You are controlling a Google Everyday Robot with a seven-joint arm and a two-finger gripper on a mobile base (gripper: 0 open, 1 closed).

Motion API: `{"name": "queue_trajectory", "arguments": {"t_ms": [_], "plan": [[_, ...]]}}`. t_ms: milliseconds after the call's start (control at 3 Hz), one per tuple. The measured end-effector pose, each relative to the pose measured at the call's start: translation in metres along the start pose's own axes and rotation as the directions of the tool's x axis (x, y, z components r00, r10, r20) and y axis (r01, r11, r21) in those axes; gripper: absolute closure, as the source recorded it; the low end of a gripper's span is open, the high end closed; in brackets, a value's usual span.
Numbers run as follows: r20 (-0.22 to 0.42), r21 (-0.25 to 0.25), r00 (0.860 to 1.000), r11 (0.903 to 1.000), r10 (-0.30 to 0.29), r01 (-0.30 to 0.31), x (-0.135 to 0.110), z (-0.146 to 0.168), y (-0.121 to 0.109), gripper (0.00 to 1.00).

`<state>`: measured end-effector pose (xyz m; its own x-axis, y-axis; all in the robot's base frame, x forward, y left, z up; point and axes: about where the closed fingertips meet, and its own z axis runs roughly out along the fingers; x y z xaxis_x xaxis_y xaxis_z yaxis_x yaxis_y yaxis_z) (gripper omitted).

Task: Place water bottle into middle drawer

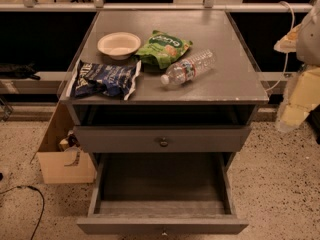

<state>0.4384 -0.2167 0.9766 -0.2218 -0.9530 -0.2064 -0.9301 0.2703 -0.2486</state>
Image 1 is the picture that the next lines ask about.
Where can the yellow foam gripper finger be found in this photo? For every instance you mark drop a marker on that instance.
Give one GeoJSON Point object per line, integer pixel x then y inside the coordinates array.
{"type": "Point", "coordinates": [287, 43]}
{"type": "Point", "coordinates": [301, 96]}

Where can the clear plastic water bottle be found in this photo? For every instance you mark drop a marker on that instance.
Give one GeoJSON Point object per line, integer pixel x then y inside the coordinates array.
{"type": "Point", "coordinates": [189, 68]}

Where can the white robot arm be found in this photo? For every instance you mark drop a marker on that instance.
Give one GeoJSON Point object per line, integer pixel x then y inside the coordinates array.
{"type": "Point", "coordinates": [308, 39]}

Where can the grey wooden drawer cabinet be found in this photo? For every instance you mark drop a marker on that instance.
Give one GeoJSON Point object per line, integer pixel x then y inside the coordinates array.
{"type": "Point", "coordinates": [227, 96]}

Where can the open grey lower drawer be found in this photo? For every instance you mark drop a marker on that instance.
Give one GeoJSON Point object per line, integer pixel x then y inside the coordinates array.
{"type": "Point", "coordinates": [172, 193]}

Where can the closed grey upper drawer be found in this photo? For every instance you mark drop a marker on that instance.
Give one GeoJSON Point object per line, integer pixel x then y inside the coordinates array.
{"type": "Point", "coordinates": [101, 139]}

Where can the green snack bag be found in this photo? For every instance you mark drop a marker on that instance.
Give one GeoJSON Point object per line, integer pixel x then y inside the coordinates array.
{"type": "Point", "coordinates": [162, 49]}

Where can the white paper bowl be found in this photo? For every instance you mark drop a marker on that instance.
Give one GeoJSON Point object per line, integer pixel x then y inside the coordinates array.
{"type": "Point", "coordinates": [119, 45]}

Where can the blue chip bag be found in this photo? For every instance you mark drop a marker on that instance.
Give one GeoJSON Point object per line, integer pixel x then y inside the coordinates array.
{"type": "Point", "coordinates": [106, 79]}

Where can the cardboard box with items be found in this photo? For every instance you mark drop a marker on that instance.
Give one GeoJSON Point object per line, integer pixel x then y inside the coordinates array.
{"type": "Point", "coordinates": [60, 161]}

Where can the black object on ledge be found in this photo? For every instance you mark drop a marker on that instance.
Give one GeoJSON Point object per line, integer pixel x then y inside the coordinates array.
{"type": "Point", "coordinates": [17, 71]}

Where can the metal railing frame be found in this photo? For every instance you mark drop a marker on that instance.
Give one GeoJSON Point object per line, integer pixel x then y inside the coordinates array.
{"type": "Point", "coordinates": [97, 5]}

